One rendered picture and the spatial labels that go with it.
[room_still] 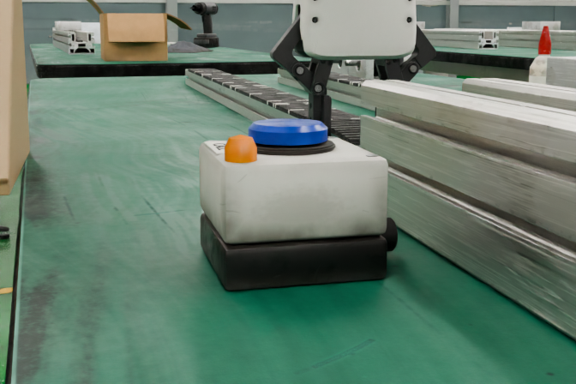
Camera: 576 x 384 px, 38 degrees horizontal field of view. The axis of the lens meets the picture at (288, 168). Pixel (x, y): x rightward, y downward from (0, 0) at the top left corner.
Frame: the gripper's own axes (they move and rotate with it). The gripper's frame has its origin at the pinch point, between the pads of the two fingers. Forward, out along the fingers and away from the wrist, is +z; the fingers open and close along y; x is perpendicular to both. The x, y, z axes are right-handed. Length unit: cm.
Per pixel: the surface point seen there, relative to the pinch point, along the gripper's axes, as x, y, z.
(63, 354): 38.2, 24.1, 4.0
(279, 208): 32.6, 14.4, 0.1
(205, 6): -338, -38, -15
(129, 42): -201, 7, -2
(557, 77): 9.3, -13.9, -3.9
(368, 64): -77, -28, -1
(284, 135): 30.5, 13.7, -3.0
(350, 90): -52, -17, 2
